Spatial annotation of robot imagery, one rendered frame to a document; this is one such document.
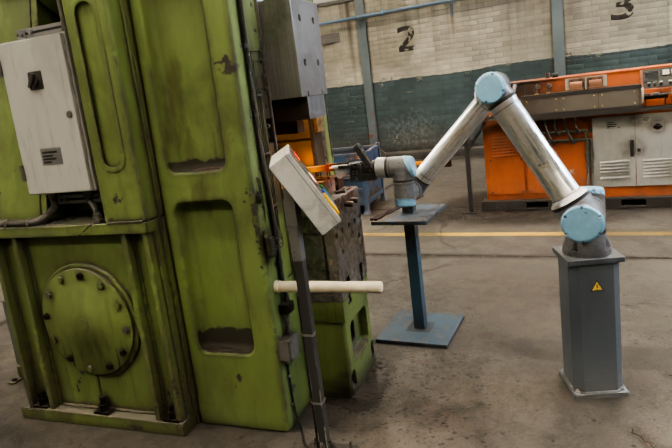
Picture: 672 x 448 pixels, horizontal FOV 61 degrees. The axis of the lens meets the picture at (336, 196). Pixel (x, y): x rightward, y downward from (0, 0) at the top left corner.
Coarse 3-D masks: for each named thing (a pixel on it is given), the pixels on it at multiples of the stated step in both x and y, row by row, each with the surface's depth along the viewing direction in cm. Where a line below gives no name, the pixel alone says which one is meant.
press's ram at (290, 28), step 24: (264, 0) 229; (288, 0) 225; (264, 24) 231; (288, 24) 227; (312, 24) 246; (264, 48) 233; (288, 48) 230; (312, 48) 245; (288, 72) 232; (312, 72) 243; (288, 96) 234
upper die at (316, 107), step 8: (312, 96) 242; (320, 96) 251; (272, 104) 243; (280, 104) 241; (288, 104) 240; (296, 104) 239; (304, 104) 238; (312, 104) 242; (320, 104) 250; (280, 112) 242; (288, 112) 241; (296, 112) 240; (304, 112) 238; (312, 112) 241; (320, 112) 250; (280, 120) 243; (288, 120) 242; (296, 120) 240
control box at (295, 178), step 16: (272, 160) 192; (288, 160) 178; (288, 176) 179; (304, 176) 179; (288, 192) 180; (304, 192) 180; (320, 192) 181; (304, 208) 181; (320, 208) 181; (320, 224) 182; (336, 224) 183
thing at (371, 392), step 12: (384, 360) 289; (372, 372) 277; (384, 372) 277; (372, 384) 267; (384, 384) 266; (324, 396) 261; (360, 396) 257; (372, 396) 256; (348, 408) 249; (360, 408) 248
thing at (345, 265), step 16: (352, 192) 266; (304, 224) 247; (352, 224) 264; (304, 240) 251; (320, 240) 248; (336, 240) 243; (352, 240) 263; (320, 256) 250; (336, 256) 244; (352, 256) 262; (320, 272) 251; (336, 272) 245; (352, 272) 261
